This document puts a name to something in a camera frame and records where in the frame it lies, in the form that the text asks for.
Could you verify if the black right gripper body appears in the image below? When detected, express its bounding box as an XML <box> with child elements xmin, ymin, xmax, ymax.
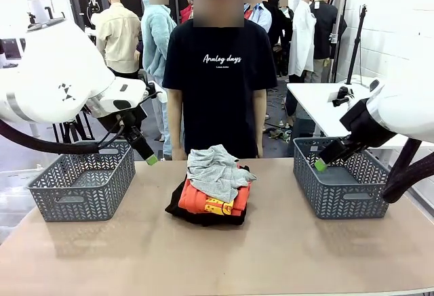
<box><xmin>338</xmin><ymin>98</ymin><xmax>397</xmax><ymax>161</ymax></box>

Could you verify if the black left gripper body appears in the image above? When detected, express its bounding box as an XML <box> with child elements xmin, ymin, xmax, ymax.
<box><xmin>120</xmin><ymin>111</ymin><xmax>152</xmax><ymax>153</ymax></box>

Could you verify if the black shirt garment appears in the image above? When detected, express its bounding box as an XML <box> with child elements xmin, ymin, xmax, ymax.
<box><xmin>165</xmin><ymin>164</ymin><xmax>251</xmax><ymax>222</ymax></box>

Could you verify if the orange printed garment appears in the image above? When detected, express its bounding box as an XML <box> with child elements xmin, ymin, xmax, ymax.
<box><xmin>178</xmin><ymin>163</ymin><xmax>252</xmax><ymax>216</ymax></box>

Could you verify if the grey knit garment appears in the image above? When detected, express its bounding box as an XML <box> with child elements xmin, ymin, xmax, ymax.
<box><xmin>186</xmin><ymin>144</ymin><xmax>258</xmax><ymax>204</ymax></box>

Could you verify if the person's right forearm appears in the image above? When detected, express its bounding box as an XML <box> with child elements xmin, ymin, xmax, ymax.
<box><xmin>167</xmin><ymin>88</ymin><xmax>186</xmax><ymax>148</ymax></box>

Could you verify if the person's left forearm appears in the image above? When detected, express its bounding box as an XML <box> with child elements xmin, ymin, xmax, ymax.
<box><xmin>253</xmin><ymin>88</ymin><xmax>268</xmax><ymax>146</ymax></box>

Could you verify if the person's right hand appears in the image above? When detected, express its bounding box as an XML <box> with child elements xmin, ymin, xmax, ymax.
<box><xmin>171</xmin><ymin>145</ymin><xmax>188</xmax><ymax>161</ymax></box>

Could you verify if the black tripod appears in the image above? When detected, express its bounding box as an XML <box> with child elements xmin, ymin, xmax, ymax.
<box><xmin>50</xmin><ymin>112</ymin><xmax>96</xmax><ymax>144</ymax></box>

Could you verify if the white work table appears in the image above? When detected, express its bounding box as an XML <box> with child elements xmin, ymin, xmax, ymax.
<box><xmin>286</xmin><ymin>81</ymin><xmax>434</xmax><ymax>151</ymax></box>

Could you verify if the grey plastic basket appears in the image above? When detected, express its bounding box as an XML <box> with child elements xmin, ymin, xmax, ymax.
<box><xmin>292</xmin><ymin>136</ymin><xmax>391</xmax><ymax>221</ymax></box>
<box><xmin>26</xmin><ymin>140</ymin><xmax>136</xmax><ymax>223</ymax></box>

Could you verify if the black stand pole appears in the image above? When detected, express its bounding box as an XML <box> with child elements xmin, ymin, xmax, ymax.
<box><xmin>344</xmin><ymin>3</ymin><xmax>369</xmax><ymax>85</ymax></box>

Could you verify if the person in black t-shirt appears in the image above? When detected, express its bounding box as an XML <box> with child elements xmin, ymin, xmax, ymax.
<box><xmin>161</xmin><ymin>0</ymin><xmax>279</xmax><ymax>160</ymax></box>

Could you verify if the mannequin in cream jacket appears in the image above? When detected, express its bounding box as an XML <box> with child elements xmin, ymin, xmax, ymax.
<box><xmin>94</xmin><ymin>0</ymin><xmax>142</xmax><ymax>80</ymax></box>

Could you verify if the person in jeans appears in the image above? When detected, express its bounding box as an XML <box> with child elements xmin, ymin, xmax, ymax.
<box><xmin>140</xmin><ymin>0</ymin><xmax>179</xmax><ymax>161</ymax></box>

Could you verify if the mannequin in black jacket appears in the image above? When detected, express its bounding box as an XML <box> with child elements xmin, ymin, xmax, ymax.
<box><xmin>311</xmin><ymin>0</ymin><xmax>349</xmax><ymax>83</ymax></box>

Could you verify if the mannequin in white shirt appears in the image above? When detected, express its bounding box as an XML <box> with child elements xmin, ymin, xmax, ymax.
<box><xmin>288</xmin><ymin>0</ymin><xmax>318</xmax><ymax>85</ymax></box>

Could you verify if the mannequin in red garment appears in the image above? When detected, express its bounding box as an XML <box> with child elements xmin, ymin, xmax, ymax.
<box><xmin>179</xmin><ymin>0</ymin><xmax>195</xmax><ymax>24</ymax></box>

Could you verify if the mannequin in dark suit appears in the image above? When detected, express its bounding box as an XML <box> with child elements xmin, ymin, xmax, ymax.
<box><xmin>262</xmin><ymin>0</ymin><xmax>294</xmax><ymax>77</ymax></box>

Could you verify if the mannequin in blue shirt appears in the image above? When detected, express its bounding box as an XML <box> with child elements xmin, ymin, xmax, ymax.
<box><xmin>243</xmin><ymin>0</ymin><xmax>273</xmax><ymax>35</ymax></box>

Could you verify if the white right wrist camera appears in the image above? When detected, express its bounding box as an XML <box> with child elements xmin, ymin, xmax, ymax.
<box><xmin>327</xmin><ymin>85</ymin><xmax>355</xmax><ymax>108</ymax></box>

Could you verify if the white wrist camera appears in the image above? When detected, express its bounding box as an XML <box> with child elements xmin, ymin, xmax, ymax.
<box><xmin>144</xmin><ymin>81</ymin><xmax>169</xmax><ymax>104</ymax></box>
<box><xmin>327</xmin><ymin>85</ymin><xmax>355</xmax><ymax>108</ymax></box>

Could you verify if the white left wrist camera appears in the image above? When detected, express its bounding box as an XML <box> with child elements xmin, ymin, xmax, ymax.
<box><xmin>144</xmin><ymin>81</ymin><xmax>169</xmax><ymax>104</ymax></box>

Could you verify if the black right arm hose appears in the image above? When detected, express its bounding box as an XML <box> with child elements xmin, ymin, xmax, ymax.
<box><xmin>381</xmin><ymin>138</ymin><xmax>424</xmax><ymax>205</ymax></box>

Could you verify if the black arm hose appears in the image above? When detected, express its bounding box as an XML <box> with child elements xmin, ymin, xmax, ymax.
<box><xmin>381</xmin><ymin>138</ymin><xmax>424</xmax><ymax>205</ymax></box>
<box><xmin>0</xmin><ymin>116</ymin><xmax>132</xmax><ymax>156</ymax></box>

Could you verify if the black left arm hose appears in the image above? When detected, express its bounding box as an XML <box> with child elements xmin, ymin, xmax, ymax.
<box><xmin>0</xmin><ymin>116</ymin><xmax>132</xmax><ymax>156</ymax></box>

